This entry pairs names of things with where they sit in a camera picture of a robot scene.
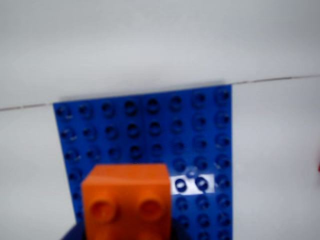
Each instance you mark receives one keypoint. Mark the orange 2x4 brick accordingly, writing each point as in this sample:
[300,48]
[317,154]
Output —
[127,200]

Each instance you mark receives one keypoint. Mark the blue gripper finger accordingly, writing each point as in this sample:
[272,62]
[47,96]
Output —
[72,232]

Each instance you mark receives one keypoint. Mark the blue 8x8 brick plate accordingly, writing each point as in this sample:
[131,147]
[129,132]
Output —
[195,140]

